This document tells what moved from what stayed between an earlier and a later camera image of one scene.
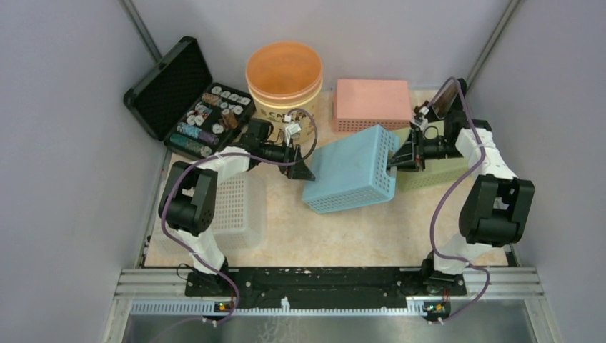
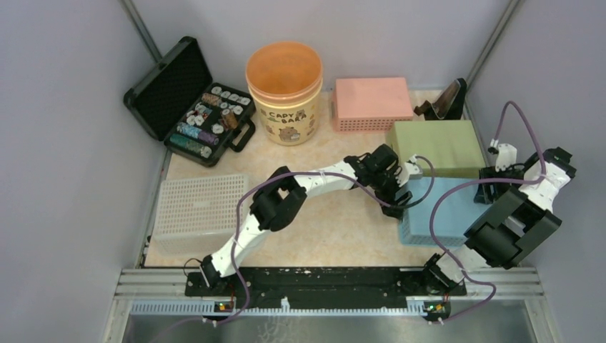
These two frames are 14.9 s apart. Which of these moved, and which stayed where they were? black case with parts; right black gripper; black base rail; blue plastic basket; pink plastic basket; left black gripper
Moved: right black gripper; blue plastic basket; left black gripper
Stayed: black base rail; black case with parts; pink plastic basket
